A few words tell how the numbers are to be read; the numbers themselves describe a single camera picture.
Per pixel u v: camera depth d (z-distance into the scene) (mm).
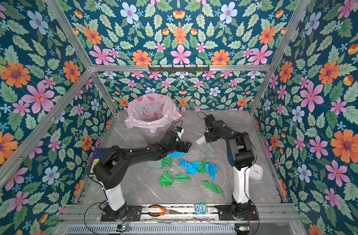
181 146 823
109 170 486
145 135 908
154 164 906
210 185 814
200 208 737
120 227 714
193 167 883
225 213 734
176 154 922
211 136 871
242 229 704
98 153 976
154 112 980
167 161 927
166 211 734
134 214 735
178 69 913
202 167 883
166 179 841
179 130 827
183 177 854
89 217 739
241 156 559
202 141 1014
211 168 862
